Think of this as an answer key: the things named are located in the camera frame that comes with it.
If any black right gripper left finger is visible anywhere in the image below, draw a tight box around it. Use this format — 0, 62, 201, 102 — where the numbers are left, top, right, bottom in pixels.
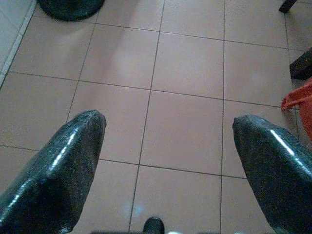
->
0, 109, 107, 234

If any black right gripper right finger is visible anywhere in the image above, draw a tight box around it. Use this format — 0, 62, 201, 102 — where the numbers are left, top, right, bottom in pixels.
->
232, 114, 312, 234

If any red plastic stool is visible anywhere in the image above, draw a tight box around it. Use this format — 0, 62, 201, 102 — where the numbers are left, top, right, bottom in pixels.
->
281, 79, 312, 147

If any black robot foot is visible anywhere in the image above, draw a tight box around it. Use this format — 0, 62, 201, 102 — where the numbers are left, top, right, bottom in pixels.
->
142, 216, 164, 234

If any dark wooden table leg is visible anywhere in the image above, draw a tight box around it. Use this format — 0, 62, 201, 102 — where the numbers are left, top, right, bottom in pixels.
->
289, 47, 312, 81

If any black round base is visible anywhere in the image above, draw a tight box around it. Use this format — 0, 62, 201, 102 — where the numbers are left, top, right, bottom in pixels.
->
36, 0, 105, 22

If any dark furniture leg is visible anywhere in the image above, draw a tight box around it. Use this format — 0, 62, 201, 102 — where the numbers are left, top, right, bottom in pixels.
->
279, 0, 298, 13

